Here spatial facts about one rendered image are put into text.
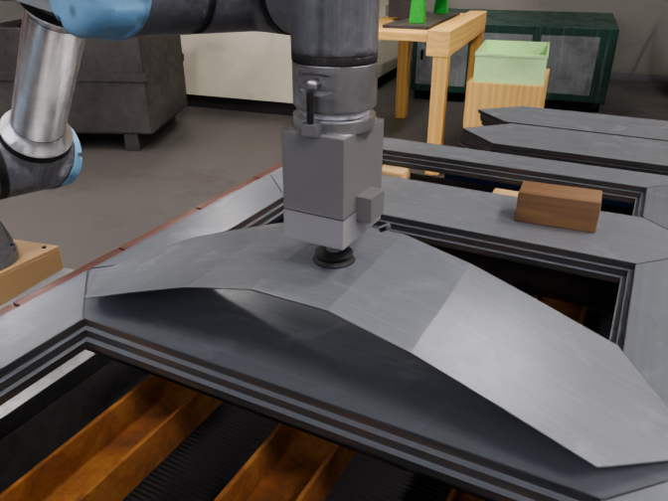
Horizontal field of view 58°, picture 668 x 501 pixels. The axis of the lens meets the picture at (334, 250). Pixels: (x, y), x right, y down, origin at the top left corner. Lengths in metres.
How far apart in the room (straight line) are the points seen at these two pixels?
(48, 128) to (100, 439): 0.54
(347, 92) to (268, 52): 4.63
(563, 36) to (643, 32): 1.91
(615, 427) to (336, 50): 0.39
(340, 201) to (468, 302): 0.16
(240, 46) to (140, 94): 1.26
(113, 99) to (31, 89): 3.32
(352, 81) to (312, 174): 0.09
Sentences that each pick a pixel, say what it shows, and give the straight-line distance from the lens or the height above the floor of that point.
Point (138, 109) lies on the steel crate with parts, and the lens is 4.33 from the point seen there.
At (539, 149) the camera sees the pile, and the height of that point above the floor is 0.85.
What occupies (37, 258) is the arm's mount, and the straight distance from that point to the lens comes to 1.22.
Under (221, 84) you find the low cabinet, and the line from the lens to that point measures 5.42.
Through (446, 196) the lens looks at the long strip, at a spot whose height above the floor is 0.84.
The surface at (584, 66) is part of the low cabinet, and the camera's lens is 5.64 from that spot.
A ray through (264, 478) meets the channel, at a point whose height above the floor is 0.68.
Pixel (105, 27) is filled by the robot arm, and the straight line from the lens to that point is 0.50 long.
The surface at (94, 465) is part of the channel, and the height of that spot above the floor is 0.68.
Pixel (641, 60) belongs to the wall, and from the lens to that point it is 7.43.
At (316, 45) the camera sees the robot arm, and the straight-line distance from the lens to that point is 0.51.
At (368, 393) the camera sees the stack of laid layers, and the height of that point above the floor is 0.84.
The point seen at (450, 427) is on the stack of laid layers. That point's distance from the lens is 0.57.
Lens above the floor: 1.22
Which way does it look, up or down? 26 degrees down
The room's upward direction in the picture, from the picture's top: straight up
